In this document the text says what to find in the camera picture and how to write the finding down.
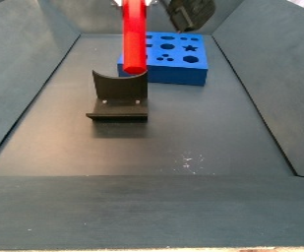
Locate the red hexagonal prism peg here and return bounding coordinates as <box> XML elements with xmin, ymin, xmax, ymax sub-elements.
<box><xmin>122</xmin><ymin>0</ymin><xmax>146</xmax><ymax>74</ymax></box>

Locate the blue foam shape-sorter block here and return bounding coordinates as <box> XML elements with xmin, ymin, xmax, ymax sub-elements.
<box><xmin>115</xmin><ymin>31</ymin><xmax>209</xmax><ymax>87</ymax></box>

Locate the dark grey curved cradle stand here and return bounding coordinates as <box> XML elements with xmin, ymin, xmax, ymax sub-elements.
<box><xmin>86</xmin><ymin>72</ymin><xmax>149</xmax><ymax>121</ymax></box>

